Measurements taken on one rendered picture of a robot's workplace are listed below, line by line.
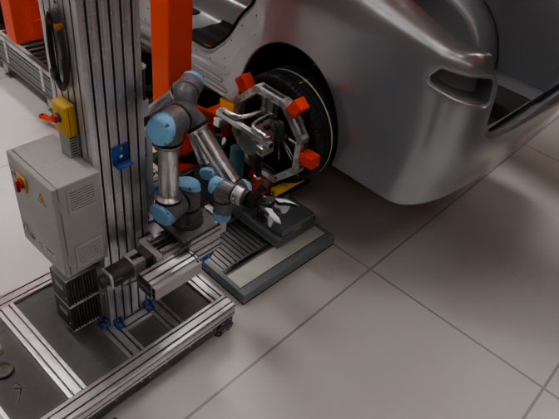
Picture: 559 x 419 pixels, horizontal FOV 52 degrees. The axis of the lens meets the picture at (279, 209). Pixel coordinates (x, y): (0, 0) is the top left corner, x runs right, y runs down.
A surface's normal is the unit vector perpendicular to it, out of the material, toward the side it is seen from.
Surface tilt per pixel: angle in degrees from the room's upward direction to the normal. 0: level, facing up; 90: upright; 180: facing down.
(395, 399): 0
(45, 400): 0
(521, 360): 0
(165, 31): 90
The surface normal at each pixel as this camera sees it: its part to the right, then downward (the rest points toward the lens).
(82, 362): 0.11, -0.76
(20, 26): 0.71, 0.51
